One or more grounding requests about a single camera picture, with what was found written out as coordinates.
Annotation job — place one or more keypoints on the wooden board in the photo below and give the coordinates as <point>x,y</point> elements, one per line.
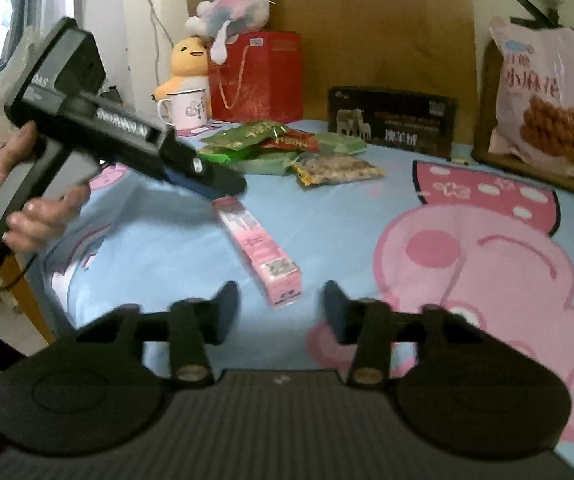
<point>414,45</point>

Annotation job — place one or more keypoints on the pink long snack box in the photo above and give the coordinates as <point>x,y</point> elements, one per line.
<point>277,273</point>

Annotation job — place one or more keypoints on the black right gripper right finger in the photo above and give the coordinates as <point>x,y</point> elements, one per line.
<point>364,323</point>

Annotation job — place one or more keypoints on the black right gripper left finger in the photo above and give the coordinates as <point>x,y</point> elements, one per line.
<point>194,323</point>

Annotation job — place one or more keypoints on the yellow duck plush toy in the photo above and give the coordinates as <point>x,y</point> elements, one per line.
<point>189,70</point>

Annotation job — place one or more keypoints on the clear nut snack packet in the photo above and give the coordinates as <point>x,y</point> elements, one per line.
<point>333,170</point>

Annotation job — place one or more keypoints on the red snack packet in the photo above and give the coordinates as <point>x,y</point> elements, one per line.
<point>292,140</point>

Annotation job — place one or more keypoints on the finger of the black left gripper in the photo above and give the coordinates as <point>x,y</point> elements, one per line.
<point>206,179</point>

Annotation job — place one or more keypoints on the white enamel mug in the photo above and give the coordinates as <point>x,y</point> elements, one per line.
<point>184,110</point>

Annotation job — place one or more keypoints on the pink white plush toy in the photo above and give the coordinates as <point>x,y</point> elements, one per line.
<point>219,20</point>

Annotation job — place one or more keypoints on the large pink snack bag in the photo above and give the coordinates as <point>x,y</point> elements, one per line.
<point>535,100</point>

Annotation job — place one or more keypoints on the red gift bag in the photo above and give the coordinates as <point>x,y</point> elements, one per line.
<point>260,79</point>

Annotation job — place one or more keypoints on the blue Peppa Pig bedsheet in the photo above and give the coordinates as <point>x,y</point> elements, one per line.
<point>498,251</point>

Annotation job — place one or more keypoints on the black wool product box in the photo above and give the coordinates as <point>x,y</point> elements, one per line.
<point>405,120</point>

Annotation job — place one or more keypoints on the green snack packet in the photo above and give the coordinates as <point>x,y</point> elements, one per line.
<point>241,137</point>
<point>332,144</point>
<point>251,160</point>

